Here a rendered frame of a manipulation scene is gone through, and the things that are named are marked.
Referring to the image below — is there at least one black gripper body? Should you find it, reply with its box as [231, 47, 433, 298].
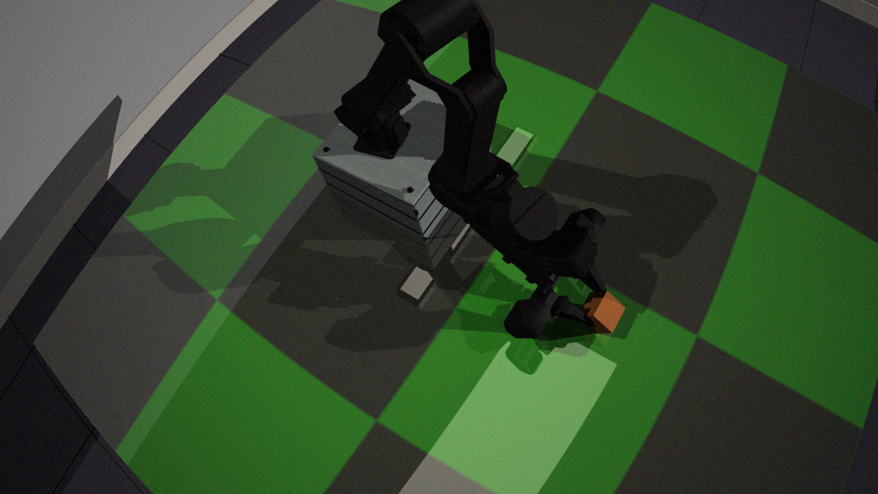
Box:
[502, 208, 606, 339]

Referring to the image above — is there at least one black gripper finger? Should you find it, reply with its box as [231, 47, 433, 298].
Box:
[580, 258, 607, 292]
[551, 295, 594, 325]

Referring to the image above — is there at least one orange-brown block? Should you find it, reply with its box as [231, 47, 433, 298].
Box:
[581, 290, 625, 333]

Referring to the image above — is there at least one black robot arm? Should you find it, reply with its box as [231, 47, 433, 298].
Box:
[333, 0, 598, 283]

